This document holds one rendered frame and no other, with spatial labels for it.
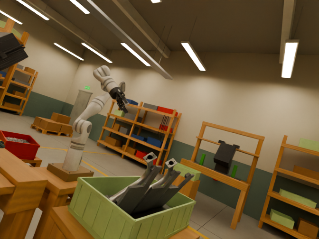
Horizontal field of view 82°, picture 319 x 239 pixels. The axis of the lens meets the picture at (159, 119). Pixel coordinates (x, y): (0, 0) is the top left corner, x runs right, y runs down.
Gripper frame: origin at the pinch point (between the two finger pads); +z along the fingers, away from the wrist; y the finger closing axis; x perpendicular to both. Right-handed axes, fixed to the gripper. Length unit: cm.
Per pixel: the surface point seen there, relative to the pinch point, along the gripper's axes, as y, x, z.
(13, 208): -10, -67, 17
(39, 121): -541, -110, -402
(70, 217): -13, -50, 33
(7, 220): -17, -73, 18
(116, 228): 4, -34, 50
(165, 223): -11, -14, 62
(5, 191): -2, -65, 11
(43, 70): -675, -14, -777
